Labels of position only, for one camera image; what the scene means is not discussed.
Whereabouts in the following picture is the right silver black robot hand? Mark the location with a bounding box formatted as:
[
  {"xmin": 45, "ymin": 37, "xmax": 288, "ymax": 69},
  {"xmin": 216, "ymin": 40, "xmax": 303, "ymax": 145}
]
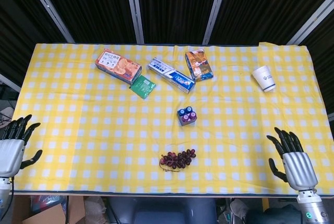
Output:
[{"xmin": 266, "ymin": 126, "xmax": 319, "ymax": 191}]

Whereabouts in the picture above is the grey metal partition post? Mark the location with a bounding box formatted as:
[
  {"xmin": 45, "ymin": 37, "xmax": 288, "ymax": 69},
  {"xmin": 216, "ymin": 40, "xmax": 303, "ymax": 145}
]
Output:
[
  {"xmin": 202, "ymin": 0, "xmax": 230, "ymax": 45},
  {"xmin": 22, "ymin": 0, "xmax": 76, "ymax": 43},
  {"xmin": 124, "ymin": 0, "xmax": 145, "ymax": 44},
  {"xmin": 287, "ymin": 0, "xmax": 334, "ymax": 45}
]

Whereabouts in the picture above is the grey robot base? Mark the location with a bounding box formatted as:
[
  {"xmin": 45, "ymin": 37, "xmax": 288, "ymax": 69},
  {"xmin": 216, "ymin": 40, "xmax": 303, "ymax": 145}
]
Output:
[{"xmin": 108, "ymin": 196, "xmax": 217, "ymax": 224}]

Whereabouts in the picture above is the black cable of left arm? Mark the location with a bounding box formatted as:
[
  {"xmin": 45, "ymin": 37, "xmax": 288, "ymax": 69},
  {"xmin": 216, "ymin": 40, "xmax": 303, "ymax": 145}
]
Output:
[{"xmin": 2, "ymin": 177, "xmax": 15, "ymax": 221}]

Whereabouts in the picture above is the small purple object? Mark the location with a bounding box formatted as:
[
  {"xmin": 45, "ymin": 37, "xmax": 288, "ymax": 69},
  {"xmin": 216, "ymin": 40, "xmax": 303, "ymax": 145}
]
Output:
[{"xmin": 181, "ymin": 112, "xmax": 198, "ymax": 126}]

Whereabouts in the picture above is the blue four-stud building block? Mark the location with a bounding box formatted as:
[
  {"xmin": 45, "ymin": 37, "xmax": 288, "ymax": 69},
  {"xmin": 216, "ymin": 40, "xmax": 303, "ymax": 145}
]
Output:
[{"xmin": 176, "ymin": 105, "xmax": 195, "ymax": 125}]

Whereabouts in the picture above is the orange and blue snack box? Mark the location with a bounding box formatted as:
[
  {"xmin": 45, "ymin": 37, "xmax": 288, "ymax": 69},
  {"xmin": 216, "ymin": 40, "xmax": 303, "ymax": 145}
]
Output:
[{"xmin": 184, "ymin": 49, "xmax": 213, "ymax": 82}]

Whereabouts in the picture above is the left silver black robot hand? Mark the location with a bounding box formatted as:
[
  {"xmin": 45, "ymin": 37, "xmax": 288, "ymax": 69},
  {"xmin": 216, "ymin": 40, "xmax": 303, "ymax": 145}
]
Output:
[{"xmin": 0, "ymin": 114, "xmax": 43, "ymax": 178}]

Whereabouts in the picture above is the green foil sachet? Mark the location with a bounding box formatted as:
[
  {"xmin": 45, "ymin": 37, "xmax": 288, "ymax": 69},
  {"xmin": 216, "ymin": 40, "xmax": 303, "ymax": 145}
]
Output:
[{"xmin": 129, "ymin": 75, "xmax": 157, "ymax": 100}]

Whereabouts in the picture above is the red plastic bag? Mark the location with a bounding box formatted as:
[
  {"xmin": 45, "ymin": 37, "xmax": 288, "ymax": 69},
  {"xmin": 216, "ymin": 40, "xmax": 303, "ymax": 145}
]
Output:
[{"xmin": 30, "ymin": 195, "xmax": 66, "ymax": 213}]

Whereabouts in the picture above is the bunch of dark red grapes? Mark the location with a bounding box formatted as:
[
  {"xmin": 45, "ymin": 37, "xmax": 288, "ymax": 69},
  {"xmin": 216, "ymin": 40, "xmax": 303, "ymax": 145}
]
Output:
[{"xmin": 159, "ymin": 149, "xmax": 197, "ymax": 172}]

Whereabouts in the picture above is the blue and white toothpaste box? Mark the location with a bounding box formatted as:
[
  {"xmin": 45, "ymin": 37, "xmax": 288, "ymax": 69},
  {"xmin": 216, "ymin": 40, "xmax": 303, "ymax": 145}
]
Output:
[{"xmin": 147, "ymin": 57, "xmax": 196, "ymax": 95}]

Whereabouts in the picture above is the orange and blue biscuit box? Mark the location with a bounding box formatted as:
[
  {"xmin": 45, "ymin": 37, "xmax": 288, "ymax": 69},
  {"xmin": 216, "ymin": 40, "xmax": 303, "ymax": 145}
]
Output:
[{"xmin": 94, "ymin": 48, "xmax": 143, "ymax": 86}]

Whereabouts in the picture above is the brown cardboard box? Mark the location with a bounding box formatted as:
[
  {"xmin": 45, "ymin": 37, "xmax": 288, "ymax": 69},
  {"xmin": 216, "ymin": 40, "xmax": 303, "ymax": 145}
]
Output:
[{"xmin": 22, "ymin": 195, "xmax": 87, "ymax": 224}]

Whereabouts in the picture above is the yellow white checkered tablecloth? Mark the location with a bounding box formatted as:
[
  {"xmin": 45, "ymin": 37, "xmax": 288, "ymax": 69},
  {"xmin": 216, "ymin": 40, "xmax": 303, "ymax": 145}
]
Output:
[{"xmin": 12, "ymin": 41, "xmax": 334, "ymax": 196}]

